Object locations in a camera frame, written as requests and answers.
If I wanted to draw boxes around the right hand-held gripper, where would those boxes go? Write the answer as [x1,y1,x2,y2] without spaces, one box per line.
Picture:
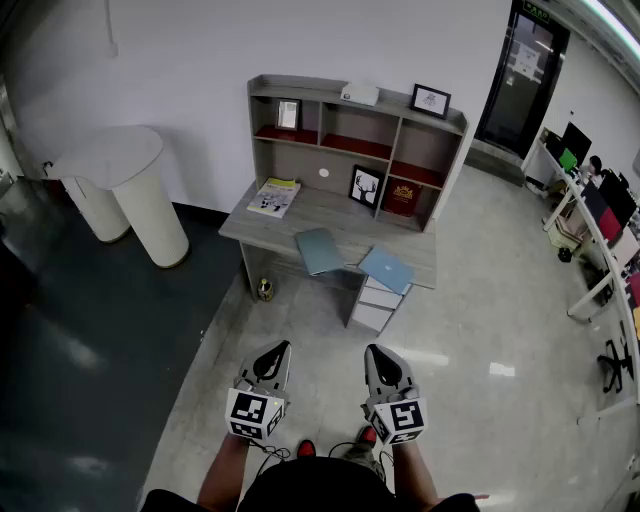
[361,343,430,446]

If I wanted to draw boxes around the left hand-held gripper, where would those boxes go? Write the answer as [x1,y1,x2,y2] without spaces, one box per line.
[224,341,293,442]

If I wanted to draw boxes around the blue book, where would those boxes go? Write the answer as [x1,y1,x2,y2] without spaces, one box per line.
[357,245,416,297]

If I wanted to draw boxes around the teal hardcover book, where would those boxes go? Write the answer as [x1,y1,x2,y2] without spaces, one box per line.
[293,227,348,277]

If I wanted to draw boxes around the yellow-green magazine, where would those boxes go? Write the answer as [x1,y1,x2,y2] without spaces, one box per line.
[246,176,302,220]

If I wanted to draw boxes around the wooden shelf unit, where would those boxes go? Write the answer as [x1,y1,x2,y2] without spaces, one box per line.
[247,73,471,234]

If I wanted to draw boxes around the person's left forearm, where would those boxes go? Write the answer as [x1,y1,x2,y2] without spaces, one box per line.
[197,432,251,512]

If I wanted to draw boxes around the person's right forearm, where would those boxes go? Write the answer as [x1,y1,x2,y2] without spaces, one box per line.
[391,439,442,512]

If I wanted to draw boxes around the grey wooden desk with hutch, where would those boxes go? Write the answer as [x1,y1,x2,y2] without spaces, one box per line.
[218,73,471,336]

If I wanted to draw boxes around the long white office desk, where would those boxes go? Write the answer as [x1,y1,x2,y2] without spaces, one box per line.
[519,133,640,406]

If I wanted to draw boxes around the black computer monitor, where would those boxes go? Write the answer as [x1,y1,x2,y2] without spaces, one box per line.
[598,171,640,230]
[559,121,594,169]

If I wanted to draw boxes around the white drawer unit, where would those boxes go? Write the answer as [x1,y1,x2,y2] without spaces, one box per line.
[349,274,413,335]

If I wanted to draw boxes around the person's olive trousers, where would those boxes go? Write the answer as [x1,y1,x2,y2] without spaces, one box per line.
[343,441,387,482]

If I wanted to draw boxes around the person's black shirt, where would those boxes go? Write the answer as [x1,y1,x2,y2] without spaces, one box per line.
[139,456,482,512]

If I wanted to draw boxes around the black framed deer picture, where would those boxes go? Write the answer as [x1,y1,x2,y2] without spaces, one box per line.
[347,164,387,211]

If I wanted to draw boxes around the black office chair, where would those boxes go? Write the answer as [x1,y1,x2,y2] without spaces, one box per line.
[596,319,635,396]

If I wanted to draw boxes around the pale yellow storage box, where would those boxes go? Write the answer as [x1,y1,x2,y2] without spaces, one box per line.
[547,213,585,251]

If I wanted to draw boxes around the grey door ramp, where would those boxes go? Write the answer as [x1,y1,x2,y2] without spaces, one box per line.
[463,138,527,187]

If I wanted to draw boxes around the black framed tree picture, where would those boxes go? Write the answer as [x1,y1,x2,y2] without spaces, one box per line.
[274,97,303,133]

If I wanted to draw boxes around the white round ribbed table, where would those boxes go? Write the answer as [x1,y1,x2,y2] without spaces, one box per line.
[46,124,192,270]

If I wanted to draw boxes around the dark grey divider panel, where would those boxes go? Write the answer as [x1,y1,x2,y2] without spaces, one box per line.
[579,179,610,224]

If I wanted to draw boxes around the red divider panel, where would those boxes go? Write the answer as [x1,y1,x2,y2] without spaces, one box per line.
[597,206,625,245]

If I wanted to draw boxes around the black framed bird picture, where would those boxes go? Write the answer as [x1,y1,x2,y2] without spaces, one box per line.
[410,82,453,121]

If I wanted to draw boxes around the white tissue box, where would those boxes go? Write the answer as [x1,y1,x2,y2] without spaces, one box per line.
[340,81,381,108]

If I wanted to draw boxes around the black glass door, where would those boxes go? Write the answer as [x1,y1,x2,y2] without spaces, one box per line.
[473,2,572,160]

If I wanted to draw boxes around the white paper notice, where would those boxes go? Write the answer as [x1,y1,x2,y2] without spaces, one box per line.
[514,42,545,85]

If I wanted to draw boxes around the green exit sign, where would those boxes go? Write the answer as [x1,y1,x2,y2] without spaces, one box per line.
[522,0,552,24]

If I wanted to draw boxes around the long ceiling light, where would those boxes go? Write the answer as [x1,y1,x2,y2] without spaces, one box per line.
[582,0,640,50]

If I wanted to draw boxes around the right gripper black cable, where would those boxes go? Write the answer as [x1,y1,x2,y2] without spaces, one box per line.
[327,438,397,482]

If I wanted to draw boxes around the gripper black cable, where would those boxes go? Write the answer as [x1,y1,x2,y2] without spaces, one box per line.
[253,441,292,477]
[327,438,397,482]

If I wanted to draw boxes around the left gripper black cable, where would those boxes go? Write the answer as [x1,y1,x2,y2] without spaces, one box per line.
[253,441,292,477]

